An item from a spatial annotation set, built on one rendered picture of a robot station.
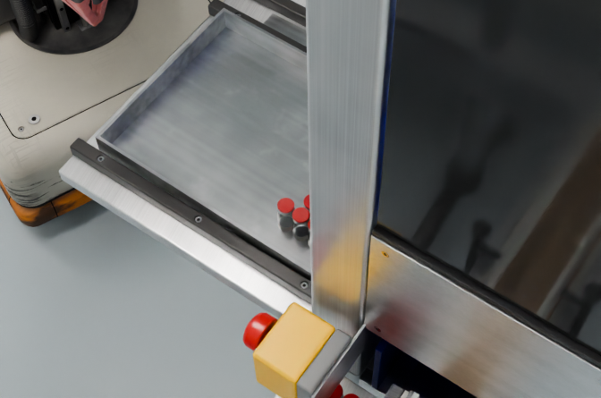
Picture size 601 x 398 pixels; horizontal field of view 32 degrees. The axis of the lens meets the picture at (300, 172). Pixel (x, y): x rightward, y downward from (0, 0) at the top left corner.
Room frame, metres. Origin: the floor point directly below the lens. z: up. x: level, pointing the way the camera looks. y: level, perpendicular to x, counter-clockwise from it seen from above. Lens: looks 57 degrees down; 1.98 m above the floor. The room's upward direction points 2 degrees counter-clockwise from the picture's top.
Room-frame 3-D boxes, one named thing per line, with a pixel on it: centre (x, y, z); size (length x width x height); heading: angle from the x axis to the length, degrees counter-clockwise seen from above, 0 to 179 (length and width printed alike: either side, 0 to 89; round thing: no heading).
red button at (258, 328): (0.44, 0.04, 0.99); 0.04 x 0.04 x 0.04; 53
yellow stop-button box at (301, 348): (0.41, 0.01, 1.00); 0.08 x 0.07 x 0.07; 53
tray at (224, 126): (0.75, 0.04, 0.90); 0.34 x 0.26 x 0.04; 53
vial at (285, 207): (0.64, 0.02, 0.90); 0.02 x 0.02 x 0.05
